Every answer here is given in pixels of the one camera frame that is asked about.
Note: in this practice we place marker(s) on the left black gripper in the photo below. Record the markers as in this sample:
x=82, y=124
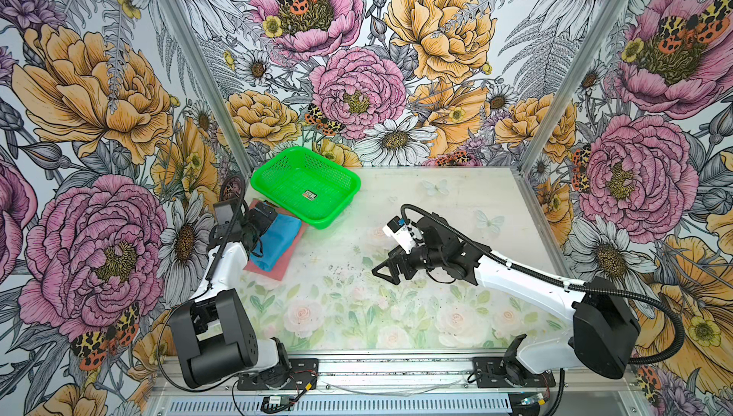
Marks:
x=263, y=221

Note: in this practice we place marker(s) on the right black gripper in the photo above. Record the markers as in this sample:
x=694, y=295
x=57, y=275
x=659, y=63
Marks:
x=393, y=265

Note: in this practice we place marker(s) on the blue t shirt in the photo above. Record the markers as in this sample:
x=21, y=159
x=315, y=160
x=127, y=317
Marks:
x=274, y=243

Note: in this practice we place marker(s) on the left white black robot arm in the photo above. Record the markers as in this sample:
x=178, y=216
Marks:
x=212, y=332

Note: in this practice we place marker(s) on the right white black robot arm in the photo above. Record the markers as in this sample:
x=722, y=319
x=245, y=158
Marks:
x=600, y=332

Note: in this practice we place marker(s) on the folded red t shirt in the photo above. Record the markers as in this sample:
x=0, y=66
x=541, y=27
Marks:
x=281, y=267

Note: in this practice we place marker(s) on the small label in basket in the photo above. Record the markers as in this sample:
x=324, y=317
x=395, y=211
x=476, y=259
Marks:
x=310, y=194

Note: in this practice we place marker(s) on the green plastic basket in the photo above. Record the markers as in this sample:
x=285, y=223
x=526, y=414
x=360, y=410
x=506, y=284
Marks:
x=284, y=178

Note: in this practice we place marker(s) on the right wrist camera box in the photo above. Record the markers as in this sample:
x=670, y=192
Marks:
x=403, y=234

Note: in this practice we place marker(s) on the aluminium front rail frame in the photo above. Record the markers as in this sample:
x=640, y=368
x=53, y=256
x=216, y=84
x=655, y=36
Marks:
x=408, y=382

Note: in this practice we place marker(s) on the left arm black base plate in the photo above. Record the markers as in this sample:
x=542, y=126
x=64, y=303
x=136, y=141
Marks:
x=301, y=372

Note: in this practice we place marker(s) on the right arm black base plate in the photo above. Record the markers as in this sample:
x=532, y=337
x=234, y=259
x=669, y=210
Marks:
x=494, y=372

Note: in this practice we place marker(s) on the right aluminium corner post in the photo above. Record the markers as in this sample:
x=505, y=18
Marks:
x=592, y=43

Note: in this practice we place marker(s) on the aluminium corner post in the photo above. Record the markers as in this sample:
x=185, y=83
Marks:
x=185, y=35
x=592, y=43

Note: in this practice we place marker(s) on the left aluminium corner post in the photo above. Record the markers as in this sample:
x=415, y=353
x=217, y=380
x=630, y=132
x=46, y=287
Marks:
x=185, y=35

